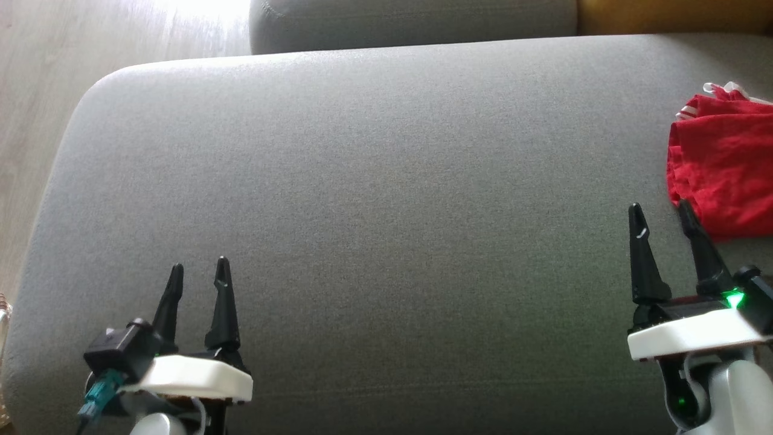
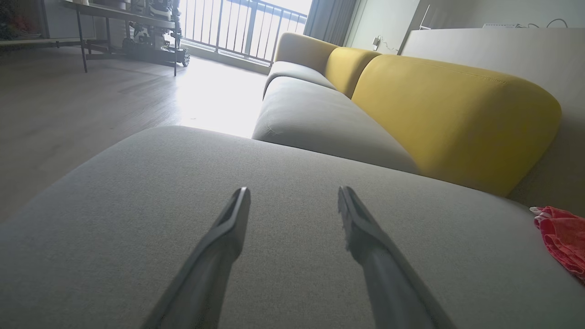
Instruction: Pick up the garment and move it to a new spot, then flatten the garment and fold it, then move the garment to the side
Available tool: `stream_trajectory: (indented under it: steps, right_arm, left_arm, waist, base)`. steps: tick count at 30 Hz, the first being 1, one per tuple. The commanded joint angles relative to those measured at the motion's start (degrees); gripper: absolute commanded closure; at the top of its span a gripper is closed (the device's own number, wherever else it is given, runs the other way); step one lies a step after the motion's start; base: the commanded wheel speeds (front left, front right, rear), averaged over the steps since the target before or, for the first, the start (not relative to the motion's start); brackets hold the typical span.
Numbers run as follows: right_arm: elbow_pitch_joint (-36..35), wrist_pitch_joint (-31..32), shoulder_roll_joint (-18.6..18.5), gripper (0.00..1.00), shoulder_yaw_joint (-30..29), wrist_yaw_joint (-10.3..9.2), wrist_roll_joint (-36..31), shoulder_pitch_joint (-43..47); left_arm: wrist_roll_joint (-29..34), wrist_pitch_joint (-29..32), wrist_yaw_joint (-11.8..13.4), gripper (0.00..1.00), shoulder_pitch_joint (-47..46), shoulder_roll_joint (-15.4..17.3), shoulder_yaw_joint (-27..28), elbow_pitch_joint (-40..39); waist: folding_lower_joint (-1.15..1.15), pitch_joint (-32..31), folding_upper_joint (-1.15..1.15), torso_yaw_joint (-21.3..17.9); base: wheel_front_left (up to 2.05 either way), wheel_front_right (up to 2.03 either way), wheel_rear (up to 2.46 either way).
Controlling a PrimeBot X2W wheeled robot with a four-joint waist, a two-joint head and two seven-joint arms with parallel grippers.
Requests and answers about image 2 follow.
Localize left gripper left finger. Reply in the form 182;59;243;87
141;186;251;329

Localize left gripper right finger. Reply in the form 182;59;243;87
337;185;456;329

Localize red shorts with white stripe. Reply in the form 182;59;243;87
529;206;585;285

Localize grey and yellow sofa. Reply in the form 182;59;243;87
0;126;585;329

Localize grey sofa back cushion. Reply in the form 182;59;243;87
251;75;420;175

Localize large yellow sofa back cushion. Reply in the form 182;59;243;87
351;54;563;198

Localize grey sofa seat cushion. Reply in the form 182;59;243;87
263;60;338;99

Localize small yellow sofa back cushion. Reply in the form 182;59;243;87
324;47;382;99

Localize wheeled machine under table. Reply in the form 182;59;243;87
122;0;191;67

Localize beige sofa back cushion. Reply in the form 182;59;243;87
273;32;340;76

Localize balcony metal railing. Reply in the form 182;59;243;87
180;0;309;64

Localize grey curtain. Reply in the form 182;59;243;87
303;0;359;46

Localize table with black metal legs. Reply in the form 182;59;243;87
62;0;180;77

